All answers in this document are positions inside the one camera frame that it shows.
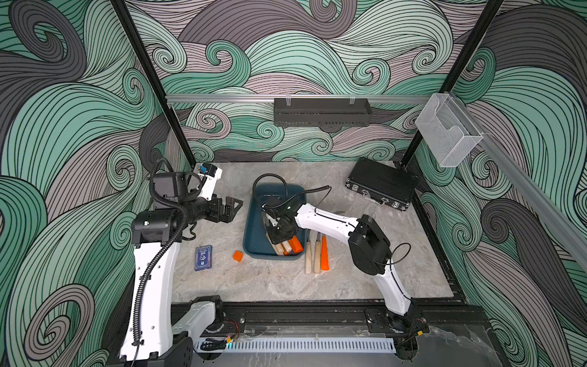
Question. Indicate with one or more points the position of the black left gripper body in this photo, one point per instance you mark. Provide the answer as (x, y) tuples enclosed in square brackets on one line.
[(198, 209)]

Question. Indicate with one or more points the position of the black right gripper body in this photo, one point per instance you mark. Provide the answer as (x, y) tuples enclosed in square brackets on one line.
[(279, 232)]

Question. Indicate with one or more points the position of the orange handle sickle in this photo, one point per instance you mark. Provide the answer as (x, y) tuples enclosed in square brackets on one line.
[(295, 245), (324, 256)]

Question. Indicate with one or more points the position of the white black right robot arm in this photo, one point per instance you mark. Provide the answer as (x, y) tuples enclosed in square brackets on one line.
[(369, 247)]

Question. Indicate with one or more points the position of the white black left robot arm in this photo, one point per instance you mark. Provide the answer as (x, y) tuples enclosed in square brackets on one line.
[(181, 199)]

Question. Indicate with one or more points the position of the teal plastic storage tray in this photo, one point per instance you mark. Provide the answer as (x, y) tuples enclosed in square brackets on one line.
[(255, 243)]

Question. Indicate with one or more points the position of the blue card pack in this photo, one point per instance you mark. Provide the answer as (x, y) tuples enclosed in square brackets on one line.
[(203, 258)]

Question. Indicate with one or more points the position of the small orange block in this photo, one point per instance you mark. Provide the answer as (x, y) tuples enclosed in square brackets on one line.
[(238, 256)]

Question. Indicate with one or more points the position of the black case with latches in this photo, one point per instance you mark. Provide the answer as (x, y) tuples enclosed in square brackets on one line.
[(382, 183)]

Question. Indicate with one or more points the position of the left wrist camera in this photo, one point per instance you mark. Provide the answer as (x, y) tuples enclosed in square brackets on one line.
[(208, 175)]

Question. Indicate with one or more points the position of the black perforated wall shelf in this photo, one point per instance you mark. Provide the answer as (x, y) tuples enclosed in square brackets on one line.
[(330, 114)]

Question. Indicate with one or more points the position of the white slotted cable duct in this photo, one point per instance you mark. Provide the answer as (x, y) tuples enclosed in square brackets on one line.
[(310, 345)]

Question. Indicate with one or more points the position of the clear plastic wall bin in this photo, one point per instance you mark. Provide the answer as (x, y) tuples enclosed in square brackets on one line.
[(449, 129)]

